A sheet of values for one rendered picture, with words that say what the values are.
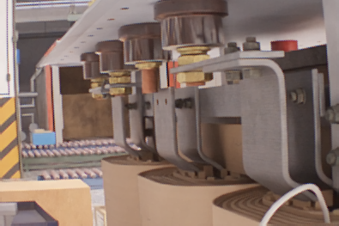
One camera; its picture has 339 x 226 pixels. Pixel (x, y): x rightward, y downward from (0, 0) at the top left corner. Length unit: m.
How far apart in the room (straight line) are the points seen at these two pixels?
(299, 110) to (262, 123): 0.05
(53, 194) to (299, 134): 1.66
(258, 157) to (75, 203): 1.63
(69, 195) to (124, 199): 0.86
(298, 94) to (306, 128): 0.04
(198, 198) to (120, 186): 0.49
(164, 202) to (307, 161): 0.40
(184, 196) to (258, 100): 0.33
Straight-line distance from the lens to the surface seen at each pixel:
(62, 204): 2.34
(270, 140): 0.73
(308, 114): 0.73
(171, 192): 1.06
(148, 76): 1.16
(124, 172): 1.48
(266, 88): 0.73
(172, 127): 1.11
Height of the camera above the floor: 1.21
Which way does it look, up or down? 1 degrees up
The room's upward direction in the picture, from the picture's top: 3 degrees counter-clockwise
